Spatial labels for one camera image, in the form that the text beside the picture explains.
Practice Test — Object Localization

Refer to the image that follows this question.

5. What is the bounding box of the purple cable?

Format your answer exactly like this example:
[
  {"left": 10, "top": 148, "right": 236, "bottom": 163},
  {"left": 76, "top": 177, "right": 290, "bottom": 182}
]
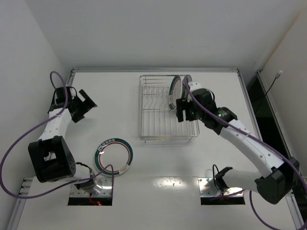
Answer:
[
  {"left": 0, "top": 71, "right": 114, "bottom": 199},
  {"left": 183, "top": 76, "right": 307, "bottom": 230}
]

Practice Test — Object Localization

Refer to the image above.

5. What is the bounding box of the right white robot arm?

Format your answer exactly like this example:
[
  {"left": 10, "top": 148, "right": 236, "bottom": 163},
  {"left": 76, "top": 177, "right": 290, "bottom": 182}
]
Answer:
[{"left": 176, "top": 78, "right": 299, "bottom": 204}]

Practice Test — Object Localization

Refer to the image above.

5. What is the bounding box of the black wall cable with plug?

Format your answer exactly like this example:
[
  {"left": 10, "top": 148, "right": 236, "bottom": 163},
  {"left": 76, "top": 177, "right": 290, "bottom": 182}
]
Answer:
[{"left": 254, "top": 69, "right": 283, "bottom": 115}]

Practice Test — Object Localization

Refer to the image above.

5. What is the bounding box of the white plate grey rim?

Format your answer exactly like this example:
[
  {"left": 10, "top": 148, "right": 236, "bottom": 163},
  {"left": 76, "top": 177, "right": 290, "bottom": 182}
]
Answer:
[{"left": 183, "top": 75, "right": 193, "bottom": 83}]

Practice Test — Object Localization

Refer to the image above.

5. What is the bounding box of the metal base plate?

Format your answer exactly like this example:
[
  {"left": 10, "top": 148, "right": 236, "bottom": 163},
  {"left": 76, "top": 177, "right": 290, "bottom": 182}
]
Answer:
[
  {"left": 198, "top": 177, "right": 244, "bottom": 198},
  {"left": 70, "top": 177, "right": 113, "bottom": 198}
]

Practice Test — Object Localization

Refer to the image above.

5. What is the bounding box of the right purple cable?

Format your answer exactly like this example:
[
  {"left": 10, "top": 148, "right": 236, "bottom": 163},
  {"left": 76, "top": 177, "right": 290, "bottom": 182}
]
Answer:
[{"left": 183, "top": 76, "right": 307, "bottom": 230}]

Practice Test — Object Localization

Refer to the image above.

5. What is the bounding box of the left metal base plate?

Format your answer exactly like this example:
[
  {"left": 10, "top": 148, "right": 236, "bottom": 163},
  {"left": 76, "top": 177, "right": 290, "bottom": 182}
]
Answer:
[{"left": 70, "top": 177, "right": 113, "bottom": 198}]

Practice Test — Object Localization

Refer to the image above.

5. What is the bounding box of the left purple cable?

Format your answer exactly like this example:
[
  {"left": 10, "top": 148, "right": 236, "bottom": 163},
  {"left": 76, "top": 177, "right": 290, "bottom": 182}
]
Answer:
[{"left": 0, "top": 71, "right": 114, "bottom": 199}]

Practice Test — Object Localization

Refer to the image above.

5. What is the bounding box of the wire dish rack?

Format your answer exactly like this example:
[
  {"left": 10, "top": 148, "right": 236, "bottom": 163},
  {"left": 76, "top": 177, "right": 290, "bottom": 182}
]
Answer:
[{"left": 138, "top": 74, "right": 200, "bottom": 142}]

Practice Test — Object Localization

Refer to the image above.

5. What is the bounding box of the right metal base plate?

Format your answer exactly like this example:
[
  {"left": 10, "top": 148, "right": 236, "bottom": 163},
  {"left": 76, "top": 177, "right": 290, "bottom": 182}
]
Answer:
[{"left": 198, "top": 177, "right": 244, "bottom": 198}]

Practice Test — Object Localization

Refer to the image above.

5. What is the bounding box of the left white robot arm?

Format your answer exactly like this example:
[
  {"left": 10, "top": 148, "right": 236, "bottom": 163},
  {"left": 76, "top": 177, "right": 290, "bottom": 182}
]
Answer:
[{"left": 28, "top": 86, "right": 97, "bottom": 192}]

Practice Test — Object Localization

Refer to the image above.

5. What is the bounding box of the green red rim plate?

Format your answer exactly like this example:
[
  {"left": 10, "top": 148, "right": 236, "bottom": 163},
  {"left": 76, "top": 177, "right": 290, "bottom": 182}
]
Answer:
[
  {"left": 168, "top": 75, "right": 183, "bottom": 111},
  {"left": 94, "top": 138, "right": 133, "bottom": 177}
]

